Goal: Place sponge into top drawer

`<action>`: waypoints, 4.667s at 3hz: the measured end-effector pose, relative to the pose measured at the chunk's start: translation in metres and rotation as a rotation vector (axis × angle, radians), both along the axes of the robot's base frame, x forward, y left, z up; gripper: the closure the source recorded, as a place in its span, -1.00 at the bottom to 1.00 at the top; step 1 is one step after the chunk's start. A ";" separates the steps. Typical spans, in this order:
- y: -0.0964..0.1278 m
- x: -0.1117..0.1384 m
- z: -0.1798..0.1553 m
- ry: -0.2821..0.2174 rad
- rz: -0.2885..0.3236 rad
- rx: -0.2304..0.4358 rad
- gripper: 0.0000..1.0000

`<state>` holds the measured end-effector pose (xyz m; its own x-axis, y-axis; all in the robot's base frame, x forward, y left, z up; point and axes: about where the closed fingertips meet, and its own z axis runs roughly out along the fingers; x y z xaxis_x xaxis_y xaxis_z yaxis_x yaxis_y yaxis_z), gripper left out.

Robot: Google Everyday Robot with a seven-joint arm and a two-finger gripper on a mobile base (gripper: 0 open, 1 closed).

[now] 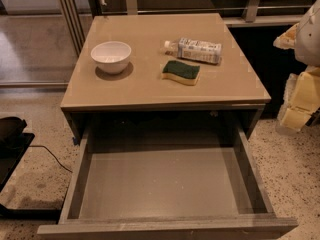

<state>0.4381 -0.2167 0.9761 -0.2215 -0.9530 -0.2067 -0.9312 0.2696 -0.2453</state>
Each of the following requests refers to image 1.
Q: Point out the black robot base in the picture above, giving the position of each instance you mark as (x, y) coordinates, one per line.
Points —
(13, 144)

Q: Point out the green and yellow sponge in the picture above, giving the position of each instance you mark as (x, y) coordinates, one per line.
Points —
(180, 72)

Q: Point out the clear labelled plastic bottle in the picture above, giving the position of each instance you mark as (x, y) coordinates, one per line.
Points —
(194, 50)

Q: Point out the beige drawer cabinet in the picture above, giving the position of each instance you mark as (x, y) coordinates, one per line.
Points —
(232, 84)

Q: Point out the open grey top drawer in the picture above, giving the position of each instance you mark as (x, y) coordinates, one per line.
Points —
(166, 181)

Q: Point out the white bowl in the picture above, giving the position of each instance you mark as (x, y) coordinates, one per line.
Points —
(111, 57)

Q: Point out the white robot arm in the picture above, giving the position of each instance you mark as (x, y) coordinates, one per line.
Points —
(307, 43)

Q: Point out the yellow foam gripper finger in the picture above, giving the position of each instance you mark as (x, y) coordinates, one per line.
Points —
(301, 99)
(287, 39)

